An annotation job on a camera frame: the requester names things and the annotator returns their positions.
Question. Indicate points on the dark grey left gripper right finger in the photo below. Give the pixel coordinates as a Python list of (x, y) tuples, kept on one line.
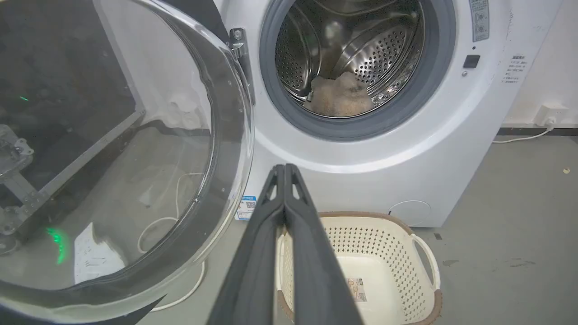
[(316, 271)]

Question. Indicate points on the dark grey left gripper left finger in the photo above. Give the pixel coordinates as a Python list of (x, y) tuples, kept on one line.
[(253, 271)]

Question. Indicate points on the white front-load washing machine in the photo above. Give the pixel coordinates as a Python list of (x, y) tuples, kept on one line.
[(433, 149)]

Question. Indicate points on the round transparent washing machine door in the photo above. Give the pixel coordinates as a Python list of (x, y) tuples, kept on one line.
[(135, 149)]

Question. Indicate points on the cream perforated laundry basket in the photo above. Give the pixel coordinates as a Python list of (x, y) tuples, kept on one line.
[(388, 271)]

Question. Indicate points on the beige fluffy garment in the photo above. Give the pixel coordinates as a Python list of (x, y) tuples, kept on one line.
[(341, 95)]

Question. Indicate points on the white wall socket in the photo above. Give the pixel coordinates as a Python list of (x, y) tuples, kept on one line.
[(550, 116)]

